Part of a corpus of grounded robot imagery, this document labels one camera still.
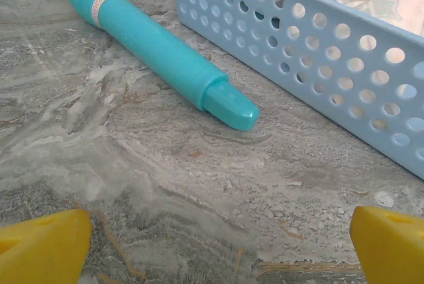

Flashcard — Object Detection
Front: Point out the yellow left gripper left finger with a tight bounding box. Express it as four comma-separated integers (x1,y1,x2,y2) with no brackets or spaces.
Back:
0,209,93,284

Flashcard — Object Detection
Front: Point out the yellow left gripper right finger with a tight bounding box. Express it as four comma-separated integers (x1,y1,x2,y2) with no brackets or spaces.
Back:
350,206,424,284

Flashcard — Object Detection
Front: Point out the light blue perforated basket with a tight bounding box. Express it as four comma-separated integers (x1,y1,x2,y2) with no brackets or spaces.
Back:
165,0,424,181

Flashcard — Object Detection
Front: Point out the teal toy microphone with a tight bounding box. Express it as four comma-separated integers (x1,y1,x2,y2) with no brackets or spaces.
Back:
62,0,260,132

